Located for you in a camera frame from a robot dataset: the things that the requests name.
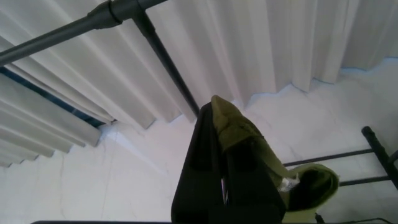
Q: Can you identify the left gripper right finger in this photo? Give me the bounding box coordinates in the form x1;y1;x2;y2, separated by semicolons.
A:
224;139;287;222

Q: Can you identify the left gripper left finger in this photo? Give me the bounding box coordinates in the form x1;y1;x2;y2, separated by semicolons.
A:
170;102;226;222

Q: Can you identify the green printed sleeveless shirt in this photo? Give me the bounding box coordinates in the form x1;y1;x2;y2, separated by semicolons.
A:
210;95;340;223

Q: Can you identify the black clothes rack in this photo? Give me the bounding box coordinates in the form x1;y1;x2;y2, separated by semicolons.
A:
0;0;398;190

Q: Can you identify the window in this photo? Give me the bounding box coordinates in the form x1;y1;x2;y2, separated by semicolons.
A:
0;66;106;128

